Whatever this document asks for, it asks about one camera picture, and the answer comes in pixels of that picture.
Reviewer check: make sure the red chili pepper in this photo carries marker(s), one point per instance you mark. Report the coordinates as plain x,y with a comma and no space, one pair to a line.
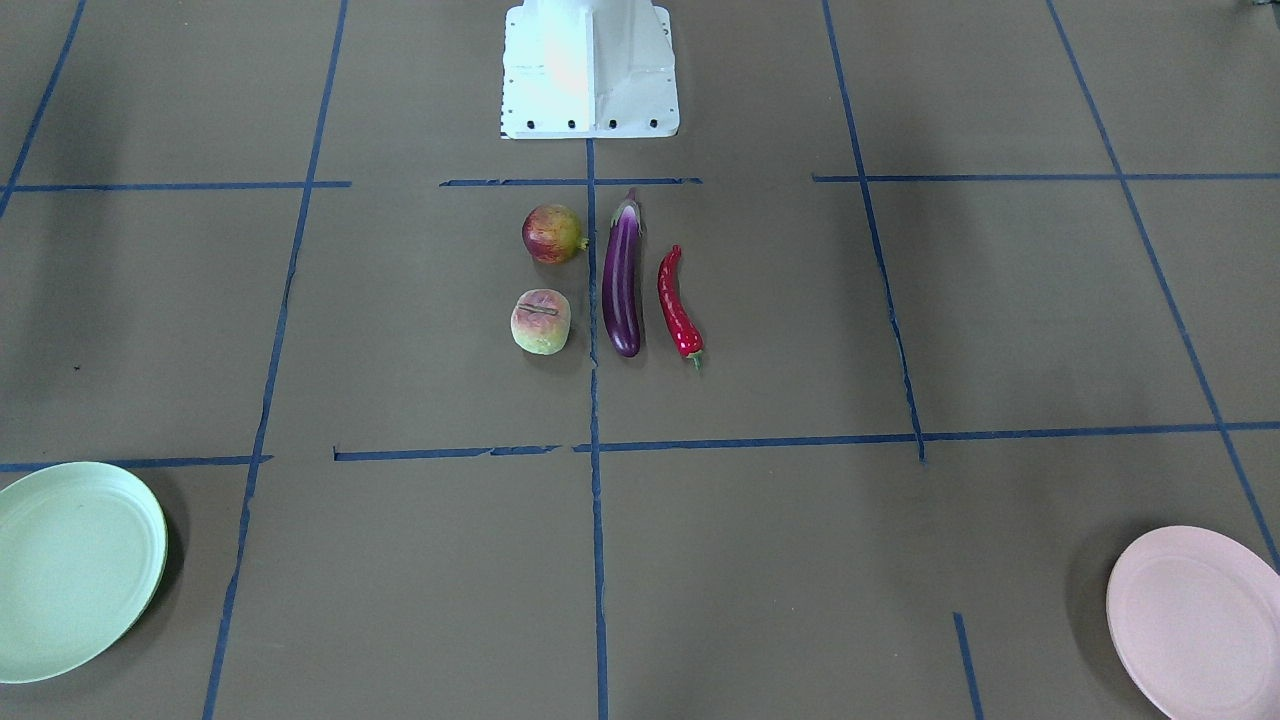
683,332

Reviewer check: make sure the pink green peach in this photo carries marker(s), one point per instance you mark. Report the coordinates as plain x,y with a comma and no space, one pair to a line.
540,322

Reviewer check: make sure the purple eggplant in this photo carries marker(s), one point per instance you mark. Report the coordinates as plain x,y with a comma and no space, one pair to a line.
620,314

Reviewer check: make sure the light green plate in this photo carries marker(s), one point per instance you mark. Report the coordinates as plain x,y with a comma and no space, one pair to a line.
83,549

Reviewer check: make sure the pink plate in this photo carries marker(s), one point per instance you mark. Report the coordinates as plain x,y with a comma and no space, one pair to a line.
1194,618

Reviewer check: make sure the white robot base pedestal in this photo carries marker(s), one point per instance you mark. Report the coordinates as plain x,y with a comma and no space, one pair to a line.
588,69

